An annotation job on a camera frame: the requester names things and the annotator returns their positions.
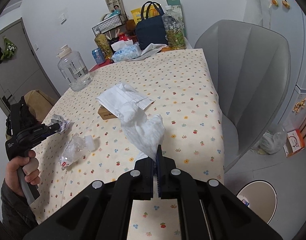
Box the silver wrapper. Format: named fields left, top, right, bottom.
left=51, top=114, right=70, bottom=133

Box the crushed clear plastic bottle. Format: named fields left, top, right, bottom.
left=59, top=133, right=95, bottom=170

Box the white tissue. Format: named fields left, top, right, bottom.
left=118, top=108, right=165, bottom=162

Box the round beige trash bin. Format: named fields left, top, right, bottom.
left=237, top=180, right=277, bottom=224

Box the clear plastic trash bag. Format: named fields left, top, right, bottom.
left=251, top=125, right=287, bottom=155

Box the person's left hand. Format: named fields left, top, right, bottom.
left=5, top=150, right=41, bottom=197

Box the brown chair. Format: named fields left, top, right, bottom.
left=24, top=90, right=57, bottom=123

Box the blue white packet in bin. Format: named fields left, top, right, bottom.
left=240, top=197, right=250, bottom=207

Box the grey door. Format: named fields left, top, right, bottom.
left=0, top=19, right=60, bottom=115

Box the small brown cardboard box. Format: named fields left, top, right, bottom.
left=97, top=105, right=117, bottom=120

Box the large clear water jug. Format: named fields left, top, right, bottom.
left=57, top=44, right=92, bottom=92

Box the white face mask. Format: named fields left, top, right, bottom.
left=96, top=83, right=155, bottom=117

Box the blue drink can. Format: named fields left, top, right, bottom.
left=92, top=48, right=106, bottom=64

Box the orange white cardboard box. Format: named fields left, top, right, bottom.
left=283, top=129, right=305, bottom=158

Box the small yellow tea bottle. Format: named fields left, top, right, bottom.
left=94, top=30, right=113, bottom=60

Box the floral patterned tablecloth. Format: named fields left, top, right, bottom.
left=30, top=48, right=225, bottom=240

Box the blue tissue pack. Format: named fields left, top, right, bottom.
left=112, top=40, right=141, bottom=62

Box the fridge magnet cluster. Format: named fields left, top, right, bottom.
left=292, top=96, right=306, bottom=115

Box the grey upholstered chair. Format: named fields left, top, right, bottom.
left=195, top=20, right=291, bottom=172

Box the navy blue lunch bag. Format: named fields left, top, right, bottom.
left=135, top=1, right=168, bottom=50

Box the yellow snack bag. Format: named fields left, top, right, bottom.
left=131, top=5, right=159, bottom=24

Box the tall clear tea bottle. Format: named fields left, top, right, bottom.
left=162, top=5, right=187, bottom=50

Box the green tall box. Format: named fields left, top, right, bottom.
left=166, top=0, right=186, bottom=36

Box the white refrigerator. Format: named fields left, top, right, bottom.
left=244, top=0, right=306, bottom=132

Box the wire mesh basket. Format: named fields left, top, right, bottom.
left=92, top=13, right=127, bottom=35

